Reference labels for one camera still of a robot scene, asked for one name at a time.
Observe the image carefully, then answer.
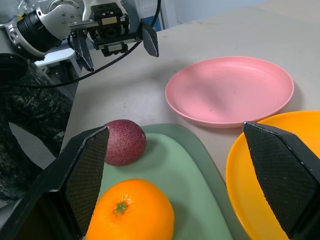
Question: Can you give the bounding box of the orange round plate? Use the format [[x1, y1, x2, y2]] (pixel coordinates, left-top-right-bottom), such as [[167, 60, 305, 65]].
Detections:
[[225, 110, 320, 240]]

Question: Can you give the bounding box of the green rounded tray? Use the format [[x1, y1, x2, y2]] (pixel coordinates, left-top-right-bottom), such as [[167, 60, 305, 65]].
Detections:
[[84, 122, 248, 240]]

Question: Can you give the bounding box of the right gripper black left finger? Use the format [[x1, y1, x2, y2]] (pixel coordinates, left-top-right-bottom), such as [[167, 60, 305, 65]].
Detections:
[[0, 125, 111, 240]]

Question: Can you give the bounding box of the orange fruit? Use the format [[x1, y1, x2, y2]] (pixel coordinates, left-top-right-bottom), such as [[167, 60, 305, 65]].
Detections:
[[85, 178, 175, 240]]

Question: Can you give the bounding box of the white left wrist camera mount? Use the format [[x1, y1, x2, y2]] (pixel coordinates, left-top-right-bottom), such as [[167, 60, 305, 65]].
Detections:
[[81, 0, 95, 23]]

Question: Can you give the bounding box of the purple-red passion fruit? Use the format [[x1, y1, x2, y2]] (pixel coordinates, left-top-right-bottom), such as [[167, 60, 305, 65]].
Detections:
[[102, 119, 147, 167]]

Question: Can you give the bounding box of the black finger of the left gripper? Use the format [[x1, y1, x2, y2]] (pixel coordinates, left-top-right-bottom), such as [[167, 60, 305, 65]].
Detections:
[[140, 20, 160, 59], [69, 29, 95, 73]]

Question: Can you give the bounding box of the pink round plate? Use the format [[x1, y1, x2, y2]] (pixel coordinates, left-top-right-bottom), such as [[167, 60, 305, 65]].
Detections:
[[164, 56, 295, 129]]

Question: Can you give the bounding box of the white background furniture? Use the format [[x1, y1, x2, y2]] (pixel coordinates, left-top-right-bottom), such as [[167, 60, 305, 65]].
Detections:
[[35, 44, 79, 77]]

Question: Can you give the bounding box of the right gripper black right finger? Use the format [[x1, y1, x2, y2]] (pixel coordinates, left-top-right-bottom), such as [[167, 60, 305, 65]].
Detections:
[[242, 121, 320, 240]]

